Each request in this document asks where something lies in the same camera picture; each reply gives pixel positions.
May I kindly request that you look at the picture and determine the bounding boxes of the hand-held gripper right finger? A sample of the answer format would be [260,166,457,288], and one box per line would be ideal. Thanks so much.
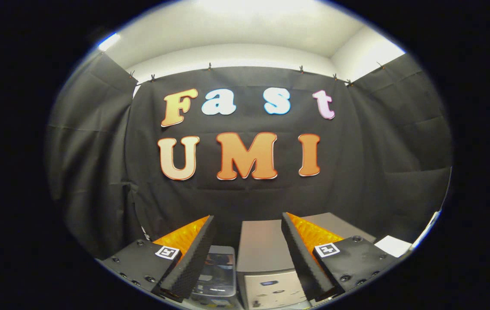
[281,212,400,302]

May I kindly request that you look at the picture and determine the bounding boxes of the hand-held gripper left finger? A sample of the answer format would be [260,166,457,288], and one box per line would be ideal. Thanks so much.
[98,214,216,302]

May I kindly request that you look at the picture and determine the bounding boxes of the dark washing machine lid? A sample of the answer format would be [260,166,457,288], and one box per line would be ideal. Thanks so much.
[198,245,237,288]

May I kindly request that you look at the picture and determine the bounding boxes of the grey washing machine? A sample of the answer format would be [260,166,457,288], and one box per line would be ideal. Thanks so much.
[190,245,240,309]

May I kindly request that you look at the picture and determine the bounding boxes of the row of small cloth clips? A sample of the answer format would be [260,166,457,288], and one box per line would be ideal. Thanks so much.
[128,60,386,87]

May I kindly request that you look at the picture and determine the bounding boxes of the narrow ceiling light strip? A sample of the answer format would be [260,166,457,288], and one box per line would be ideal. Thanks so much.
[98,32,121,52]

